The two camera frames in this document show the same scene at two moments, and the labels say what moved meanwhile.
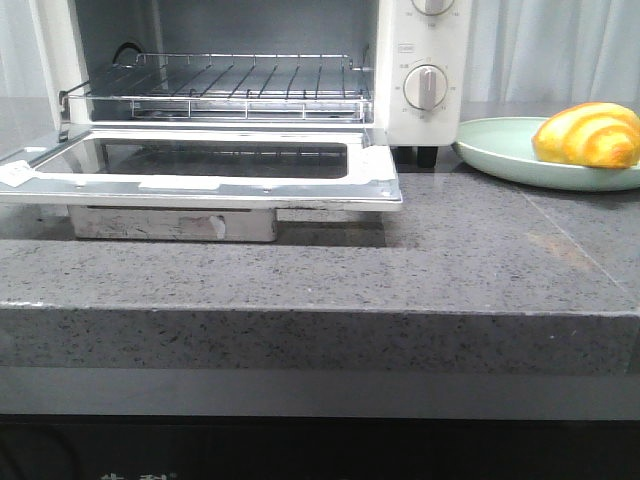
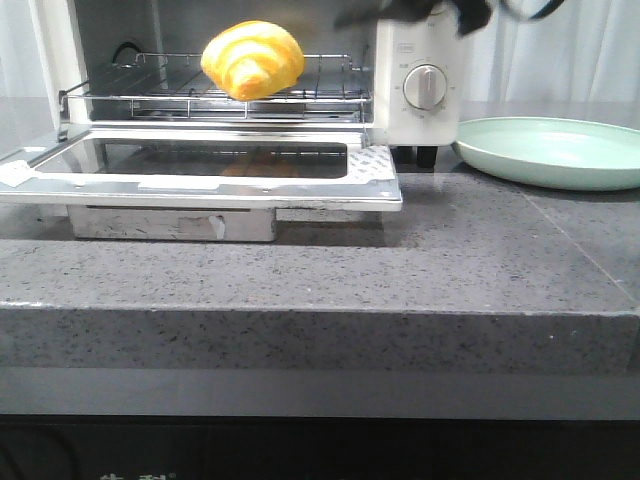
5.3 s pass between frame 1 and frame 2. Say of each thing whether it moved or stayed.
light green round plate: stayed
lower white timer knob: stayed
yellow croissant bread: moved
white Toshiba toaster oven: stayed
